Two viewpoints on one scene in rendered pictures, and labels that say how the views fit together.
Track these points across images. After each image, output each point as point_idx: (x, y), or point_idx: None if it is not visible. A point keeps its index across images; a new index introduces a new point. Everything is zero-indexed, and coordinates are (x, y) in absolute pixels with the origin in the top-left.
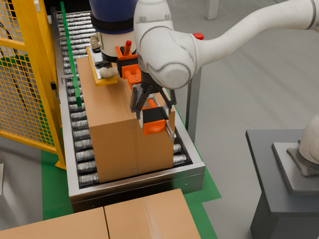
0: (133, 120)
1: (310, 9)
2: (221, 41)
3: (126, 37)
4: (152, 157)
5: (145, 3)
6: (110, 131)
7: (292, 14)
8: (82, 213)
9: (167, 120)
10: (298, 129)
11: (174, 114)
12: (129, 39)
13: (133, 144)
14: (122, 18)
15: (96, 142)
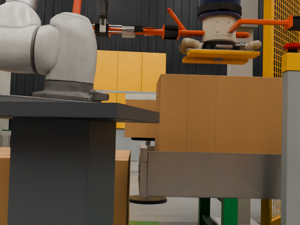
0: (158, 81)
1: None
2: None
3: (204, 23)
4: (157, 134)
5: None
6: (156, 90)
7: None
8: (127, 154)
9: (99, 29)
10: (140, 108)
11: (160, 78)
12: (206, 26)
13: (157, 110)
14: (199, 4)
15: (156, 101)
